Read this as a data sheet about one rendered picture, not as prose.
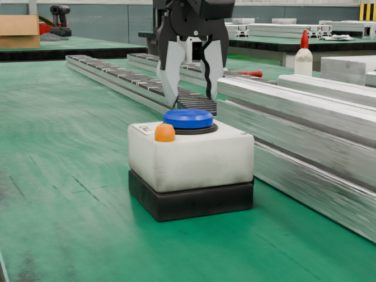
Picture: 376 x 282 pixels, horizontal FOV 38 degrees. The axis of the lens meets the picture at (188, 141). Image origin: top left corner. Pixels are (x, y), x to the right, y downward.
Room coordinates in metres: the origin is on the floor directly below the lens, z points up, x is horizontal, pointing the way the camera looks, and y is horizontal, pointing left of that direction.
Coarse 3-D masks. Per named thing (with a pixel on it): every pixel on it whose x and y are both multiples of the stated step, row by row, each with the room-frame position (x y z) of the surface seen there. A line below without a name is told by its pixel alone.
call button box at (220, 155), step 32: (128, 128) 0.44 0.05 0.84; (192, 128) 0.41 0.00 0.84; (224, 128) 0.43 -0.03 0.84; (128, 160) 0.45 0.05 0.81; (160, 160) 0.38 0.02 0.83; (192, 160) 0.39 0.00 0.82; (224, 160) 0.40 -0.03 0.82; (160, 192) 0.38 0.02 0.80; (192, 192) 0.39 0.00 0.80; (224, 192) 0.40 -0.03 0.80
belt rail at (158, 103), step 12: (72, 60) 1.55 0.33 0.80; (84, 72) 1.39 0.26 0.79; (96, 72) 1.26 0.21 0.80; (108, 84) 1.15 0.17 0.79; (120, 84) 1.08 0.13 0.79; (132, 84) 0.98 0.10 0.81; (132, 96) 0.98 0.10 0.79; (144, 96) 0.93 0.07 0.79; (156, 96) 0.85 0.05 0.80; (156, 108) 0.85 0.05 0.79; (168, 108) 0.82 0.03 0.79; (180, 108) 0.77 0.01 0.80
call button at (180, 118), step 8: (168, 112) 0.43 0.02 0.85; (176, 112) 0.42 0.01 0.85; (184, 112) 0.42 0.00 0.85; (192, 112) 0.42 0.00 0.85; (200, 112) 0.42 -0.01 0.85; (208, 112) 0.43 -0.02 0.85; (168, 120) 0.41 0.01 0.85; (176, 120) 0.41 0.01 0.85; (184, 120) 0.41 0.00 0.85; (192, 120) 0.41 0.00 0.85; (200, 120) 0.41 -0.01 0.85; (208, 120) 0.42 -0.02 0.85
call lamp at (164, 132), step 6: (162, 126) 0.38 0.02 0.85; (168, 126) 0.38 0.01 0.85; (156, 132) 0.38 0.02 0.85; (162, 132) 0.38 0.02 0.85; (168, 132) 0.38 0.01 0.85; (174, 132) 0.39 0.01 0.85; (156, 138) 0.38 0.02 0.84; (162, 138) 0.38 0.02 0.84; (168, 138) 0.38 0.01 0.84; (174, 138) 0.39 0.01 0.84
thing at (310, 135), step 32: (256, 96) 0.49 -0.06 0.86; (288, 96) 0.44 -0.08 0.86; (320, 96) 0.43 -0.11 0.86; (352, 96) 0.48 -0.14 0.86; (256, 128) 0.49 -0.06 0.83; (288, 128) 0.44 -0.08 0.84; (320, 128) 0.42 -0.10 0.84; (352, 128) 0.36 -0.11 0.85; (256, 160) 0.49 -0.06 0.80; (288, 160) 0.44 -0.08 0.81; (320, 160) 0.39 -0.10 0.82; (352, 160) 0.36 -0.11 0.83; (288, 192) 0.43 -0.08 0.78; (320, 192) 0.39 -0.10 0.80; (352, 192) 0.36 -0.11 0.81; (352, 224) 0.36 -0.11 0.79
